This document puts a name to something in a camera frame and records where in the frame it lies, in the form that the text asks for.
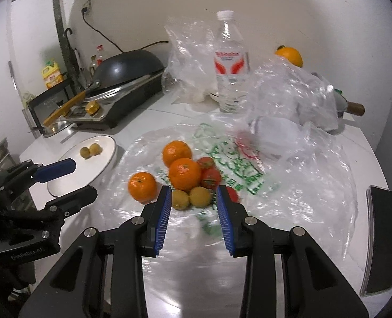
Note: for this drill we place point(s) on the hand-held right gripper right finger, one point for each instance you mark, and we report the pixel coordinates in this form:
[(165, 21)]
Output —
[(224, 222)]

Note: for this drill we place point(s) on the orange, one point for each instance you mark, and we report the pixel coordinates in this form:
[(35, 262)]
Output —
[(142, 187), (177, 150), (184, 174), (289, 56)]

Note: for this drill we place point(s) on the small red tomato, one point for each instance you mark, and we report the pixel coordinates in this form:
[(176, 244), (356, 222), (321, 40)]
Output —
[(211, 179), (233, 194), (205, 163)]

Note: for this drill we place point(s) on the white plate with dark rim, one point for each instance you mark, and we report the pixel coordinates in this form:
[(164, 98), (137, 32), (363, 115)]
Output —
[(100, 164)]

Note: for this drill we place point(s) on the green printed plastic bag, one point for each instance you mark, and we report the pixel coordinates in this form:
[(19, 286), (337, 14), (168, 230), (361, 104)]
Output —
[(242, 172)]

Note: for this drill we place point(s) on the small yellow round fruit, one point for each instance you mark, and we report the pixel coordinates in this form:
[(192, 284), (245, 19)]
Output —
[(96, 149), (200, 197), (179, 201), (85, 152)]

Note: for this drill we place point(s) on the black kitchen rack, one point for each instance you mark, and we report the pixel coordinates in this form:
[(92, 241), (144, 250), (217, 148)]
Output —
[(50, 101)]

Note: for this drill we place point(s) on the yellow dish soap bottle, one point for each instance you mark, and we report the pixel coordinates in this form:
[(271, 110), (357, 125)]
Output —
[(53, 78)]

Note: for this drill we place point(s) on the white wall outlet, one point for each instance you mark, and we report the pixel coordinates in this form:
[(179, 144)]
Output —
[(87, 5)]

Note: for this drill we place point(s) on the steel pan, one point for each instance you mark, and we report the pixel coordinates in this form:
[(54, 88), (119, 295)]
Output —
[(126, 86)]

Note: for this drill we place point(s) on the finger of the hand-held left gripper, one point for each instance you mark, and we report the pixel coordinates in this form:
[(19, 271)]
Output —
[(56, 170), (80, 197)]

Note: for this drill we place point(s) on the steel induction cooker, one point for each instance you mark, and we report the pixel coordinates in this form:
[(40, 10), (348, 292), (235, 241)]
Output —
[(133, 104)]

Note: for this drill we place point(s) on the clear bottle with red cap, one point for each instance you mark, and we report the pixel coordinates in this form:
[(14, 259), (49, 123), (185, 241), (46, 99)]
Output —
[(100, 56)]

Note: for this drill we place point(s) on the crumpled clear plastic bag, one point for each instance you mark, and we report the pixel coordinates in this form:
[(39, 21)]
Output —
[(292, 89)]

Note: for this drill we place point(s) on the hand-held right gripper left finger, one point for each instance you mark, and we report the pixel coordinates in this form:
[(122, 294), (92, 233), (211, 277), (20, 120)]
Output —
[(163, 218)]

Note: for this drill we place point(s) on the white bowl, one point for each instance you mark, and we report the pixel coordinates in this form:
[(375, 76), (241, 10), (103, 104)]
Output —
[(216, 95)]

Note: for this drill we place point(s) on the steel pot lid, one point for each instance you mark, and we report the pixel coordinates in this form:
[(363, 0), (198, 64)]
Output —
[(58, 127)]

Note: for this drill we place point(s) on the clear water bottle red label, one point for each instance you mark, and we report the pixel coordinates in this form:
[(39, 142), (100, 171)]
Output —
[(230, 86)]

